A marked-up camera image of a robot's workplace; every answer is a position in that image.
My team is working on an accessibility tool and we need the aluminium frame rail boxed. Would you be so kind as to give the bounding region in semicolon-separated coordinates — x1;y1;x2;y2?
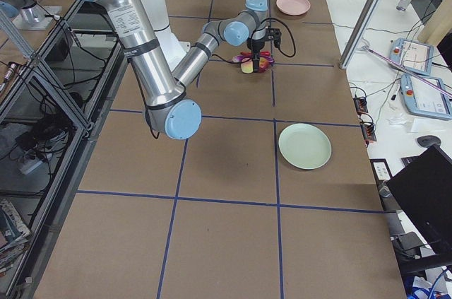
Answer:
1;2;126;298

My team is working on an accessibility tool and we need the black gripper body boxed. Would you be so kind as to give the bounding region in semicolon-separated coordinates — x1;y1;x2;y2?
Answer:
246;38;266;53

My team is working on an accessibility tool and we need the near teach pendant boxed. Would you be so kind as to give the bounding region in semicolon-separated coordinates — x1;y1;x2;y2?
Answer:
400;74;451;120

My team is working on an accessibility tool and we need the pink plate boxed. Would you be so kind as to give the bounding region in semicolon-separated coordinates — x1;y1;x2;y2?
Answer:
276;0;311;16

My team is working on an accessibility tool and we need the black monitor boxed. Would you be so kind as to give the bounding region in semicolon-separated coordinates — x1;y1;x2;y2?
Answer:
387;145;451;254

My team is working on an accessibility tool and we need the green plate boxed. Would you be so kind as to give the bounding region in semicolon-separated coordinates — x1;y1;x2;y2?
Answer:
278;123;332;170

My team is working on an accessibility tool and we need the aluminium frame post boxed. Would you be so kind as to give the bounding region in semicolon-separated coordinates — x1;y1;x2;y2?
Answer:
339;0;380;69

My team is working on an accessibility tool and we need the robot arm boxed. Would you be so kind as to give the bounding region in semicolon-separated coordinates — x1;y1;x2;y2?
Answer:
83;0;268;140

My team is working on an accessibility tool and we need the stack of books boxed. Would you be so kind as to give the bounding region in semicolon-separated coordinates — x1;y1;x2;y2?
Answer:
1;198;31;274

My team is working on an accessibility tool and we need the teach pendant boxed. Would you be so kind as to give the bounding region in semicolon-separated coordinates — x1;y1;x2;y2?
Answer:
389;38;434;76
400;74;451;120

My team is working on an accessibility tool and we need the black computer mouse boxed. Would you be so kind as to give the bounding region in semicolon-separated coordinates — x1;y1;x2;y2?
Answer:
417;135;441;148

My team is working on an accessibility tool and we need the yellow pink peach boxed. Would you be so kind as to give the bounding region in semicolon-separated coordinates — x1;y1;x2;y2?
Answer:
240;60;254;74

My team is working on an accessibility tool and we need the red chili pepper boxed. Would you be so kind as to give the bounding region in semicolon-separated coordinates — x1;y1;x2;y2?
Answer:
240;51;271;57

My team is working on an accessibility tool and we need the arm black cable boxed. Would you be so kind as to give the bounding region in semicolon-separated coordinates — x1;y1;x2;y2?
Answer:
211;17;297;64

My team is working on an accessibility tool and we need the red yellow pomegranate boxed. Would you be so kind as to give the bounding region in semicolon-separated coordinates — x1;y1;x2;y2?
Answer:
258;57;272;73

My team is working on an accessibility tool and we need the far teach pendant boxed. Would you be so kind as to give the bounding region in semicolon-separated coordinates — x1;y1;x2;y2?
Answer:
389;38;434;76

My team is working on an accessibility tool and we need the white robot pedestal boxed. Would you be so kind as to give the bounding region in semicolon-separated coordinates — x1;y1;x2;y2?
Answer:
141;0;189;71

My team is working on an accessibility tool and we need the purple eggplant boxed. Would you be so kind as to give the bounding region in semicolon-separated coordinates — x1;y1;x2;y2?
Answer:
232;55;275;65

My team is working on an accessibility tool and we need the white power strip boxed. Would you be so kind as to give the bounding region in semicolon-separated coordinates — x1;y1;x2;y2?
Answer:
18;158;43;175

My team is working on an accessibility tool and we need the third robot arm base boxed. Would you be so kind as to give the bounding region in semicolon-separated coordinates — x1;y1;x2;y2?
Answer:
1;0;62;30

